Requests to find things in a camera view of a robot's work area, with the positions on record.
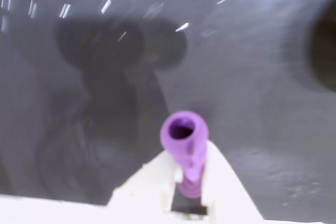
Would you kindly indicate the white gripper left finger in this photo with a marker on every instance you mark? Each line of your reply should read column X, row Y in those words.
column 147, row 190

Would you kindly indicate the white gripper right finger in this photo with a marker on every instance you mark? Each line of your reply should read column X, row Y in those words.
column 225, row 197

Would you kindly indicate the purple pen grip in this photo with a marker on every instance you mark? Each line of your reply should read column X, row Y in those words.
column 183, row 155

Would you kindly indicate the grey-green steel cup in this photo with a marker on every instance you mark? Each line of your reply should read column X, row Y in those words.
column 325, row 45

